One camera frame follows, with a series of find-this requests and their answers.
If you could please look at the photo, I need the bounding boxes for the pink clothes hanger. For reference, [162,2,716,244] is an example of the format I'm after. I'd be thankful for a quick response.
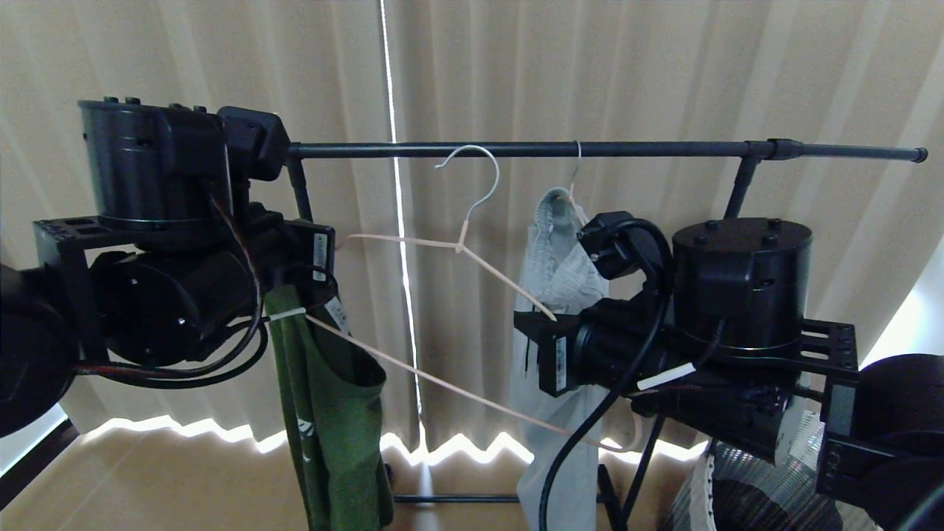
[566,140,585,215]
[304,145,644,453]

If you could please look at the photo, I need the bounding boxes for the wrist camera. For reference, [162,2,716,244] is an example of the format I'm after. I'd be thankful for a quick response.
[577,212,668,281]
[218,105,291,184]

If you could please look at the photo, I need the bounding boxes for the pale grey shorts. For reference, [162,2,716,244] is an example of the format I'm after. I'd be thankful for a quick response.
[509,188,613,531]

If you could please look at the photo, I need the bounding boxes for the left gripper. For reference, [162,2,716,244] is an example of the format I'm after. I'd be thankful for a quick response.
[88,214,338,367]

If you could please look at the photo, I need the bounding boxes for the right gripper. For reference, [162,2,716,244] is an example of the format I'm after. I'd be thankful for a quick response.
[514,295,668,399]

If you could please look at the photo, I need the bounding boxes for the beige curtain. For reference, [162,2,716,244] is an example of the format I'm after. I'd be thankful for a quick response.
[0,0,944,462]

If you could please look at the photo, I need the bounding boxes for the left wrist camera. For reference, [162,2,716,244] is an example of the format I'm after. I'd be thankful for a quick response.
[218,105,291,184]

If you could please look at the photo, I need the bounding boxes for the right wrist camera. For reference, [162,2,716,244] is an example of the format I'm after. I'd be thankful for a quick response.
[577,212,668,281]

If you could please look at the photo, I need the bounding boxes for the black clothes rack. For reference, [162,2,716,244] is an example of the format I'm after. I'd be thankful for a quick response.
[286,138,929,531]

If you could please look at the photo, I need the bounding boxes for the white laundry basket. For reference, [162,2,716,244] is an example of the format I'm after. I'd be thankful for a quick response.
[664,409,886,531]

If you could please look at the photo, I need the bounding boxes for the green garment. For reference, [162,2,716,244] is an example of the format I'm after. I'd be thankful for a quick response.
[264,284,395,531]

